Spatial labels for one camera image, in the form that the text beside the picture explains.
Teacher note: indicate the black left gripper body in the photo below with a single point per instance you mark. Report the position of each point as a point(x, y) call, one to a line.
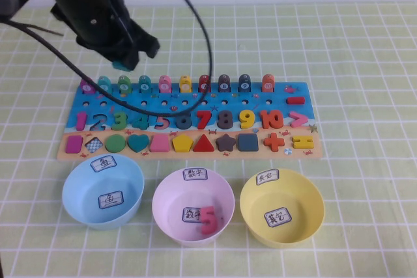
point(107, 37)

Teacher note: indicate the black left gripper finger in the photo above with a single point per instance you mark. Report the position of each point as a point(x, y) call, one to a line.
point(128, 58)
point(150, 45)

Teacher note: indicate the teal number two piece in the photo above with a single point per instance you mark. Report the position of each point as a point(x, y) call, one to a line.
point(122, 66)

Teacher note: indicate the teal number four piece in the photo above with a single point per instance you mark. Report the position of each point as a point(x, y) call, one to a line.
point(143, 124)

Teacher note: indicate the green number three piece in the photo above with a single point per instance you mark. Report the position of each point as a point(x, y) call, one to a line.
point(121, 125)

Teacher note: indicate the magenta number one piece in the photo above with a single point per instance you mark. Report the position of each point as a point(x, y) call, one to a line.
point(82, 121)

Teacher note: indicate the teal heart piece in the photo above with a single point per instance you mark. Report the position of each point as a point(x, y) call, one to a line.
point(138, 143)

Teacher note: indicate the grey number six piece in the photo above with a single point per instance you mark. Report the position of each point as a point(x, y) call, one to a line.
point(185, 124)

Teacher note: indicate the green circle piece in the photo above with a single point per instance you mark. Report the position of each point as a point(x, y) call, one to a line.
point(116, 144)

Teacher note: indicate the pink trapezoid piece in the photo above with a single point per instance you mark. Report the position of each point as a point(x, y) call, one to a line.
point(159, 144)

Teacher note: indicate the red number seven piece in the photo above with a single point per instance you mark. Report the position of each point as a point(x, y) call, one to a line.
point(206, 118)

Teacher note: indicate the colourful wooden puzzle board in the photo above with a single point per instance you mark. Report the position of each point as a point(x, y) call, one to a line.
point(228, 105)

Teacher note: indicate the yellow pentagon piece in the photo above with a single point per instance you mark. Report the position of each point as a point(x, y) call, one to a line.
point(183, 144)

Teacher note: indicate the magenta rectangle piece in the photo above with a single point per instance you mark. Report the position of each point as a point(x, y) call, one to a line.
point(72, 144)

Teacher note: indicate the brown number eight piece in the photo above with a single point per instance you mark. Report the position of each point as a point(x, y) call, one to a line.
point(225, 125)

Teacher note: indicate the red triangle piece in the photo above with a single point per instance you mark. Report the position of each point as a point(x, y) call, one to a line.
point(204, 146)

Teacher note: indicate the yellow number nine piece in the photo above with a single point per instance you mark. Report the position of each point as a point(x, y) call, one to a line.
point(247, 113)

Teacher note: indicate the brown star piece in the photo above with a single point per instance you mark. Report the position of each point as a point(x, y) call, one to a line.
point(225, 143)

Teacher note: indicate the orange number ten piece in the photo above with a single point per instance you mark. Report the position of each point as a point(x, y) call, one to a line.
point(264, 120)

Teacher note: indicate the slate square piece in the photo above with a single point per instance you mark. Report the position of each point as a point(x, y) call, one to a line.
point(248, 142)

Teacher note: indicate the light pink plastic bowl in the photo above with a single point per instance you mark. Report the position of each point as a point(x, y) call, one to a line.
point(169, 200)

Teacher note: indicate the light blue plastic bowl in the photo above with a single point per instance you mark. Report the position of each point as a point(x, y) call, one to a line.
point(81, 200)

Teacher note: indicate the red minus sign piece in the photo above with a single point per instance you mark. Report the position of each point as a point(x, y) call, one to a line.
point(295, 100)

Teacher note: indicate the orange plus sign piece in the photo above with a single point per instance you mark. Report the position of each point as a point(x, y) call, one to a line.
point(274, 142)

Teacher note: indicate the pink greater-than sign piece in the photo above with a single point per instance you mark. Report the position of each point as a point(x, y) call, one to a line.
point(303, 119)

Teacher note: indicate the yellow equals sign piece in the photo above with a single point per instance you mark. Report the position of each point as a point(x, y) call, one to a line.
point(303, 139)

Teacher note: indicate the pink number five piece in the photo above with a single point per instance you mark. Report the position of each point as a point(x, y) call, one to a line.
point(210, 222)

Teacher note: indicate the yellow plastic bowl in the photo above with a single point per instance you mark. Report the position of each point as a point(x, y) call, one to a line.
point(303, 200)

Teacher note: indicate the green fish number three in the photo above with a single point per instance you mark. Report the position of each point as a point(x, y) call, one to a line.
point(124, 86)

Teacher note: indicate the blue-teal fish number four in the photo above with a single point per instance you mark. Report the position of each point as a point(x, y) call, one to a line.
point(144, 86)

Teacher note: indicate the teal fish number two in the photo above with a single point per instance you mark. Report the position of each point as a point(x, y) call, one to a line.
point(104, 82)

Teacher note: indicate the pink fish number five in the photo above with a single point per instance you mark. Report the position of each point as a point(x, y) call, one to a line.
point(165, 86)

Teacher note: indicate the magenta fish number one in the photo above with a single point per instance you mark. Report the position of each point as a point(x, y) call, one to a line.
point(87, 88)

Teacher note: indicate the yellow fish number six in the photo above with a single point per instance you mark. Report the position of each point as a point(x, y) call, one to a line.
point(185, 86)

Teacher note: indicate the red fish number seven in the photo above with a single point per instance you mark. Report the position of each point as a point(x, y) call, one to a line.
point(202, 86)

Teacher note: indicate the brown fish number eight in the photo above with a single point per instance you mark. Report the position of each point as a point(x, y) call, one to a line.
point(224, 86)

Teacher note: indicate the slate fish number nine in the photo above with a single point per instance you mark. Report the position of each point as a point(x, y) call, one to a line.
point(244, 85)

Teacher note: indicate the orange fish number ten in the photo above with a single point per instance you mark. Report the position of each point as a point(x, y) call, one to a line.
point(268, 84)

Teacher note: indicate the green grid tablecloth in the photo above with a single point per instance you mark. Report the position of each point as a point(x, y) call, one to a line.
point(325, 47)

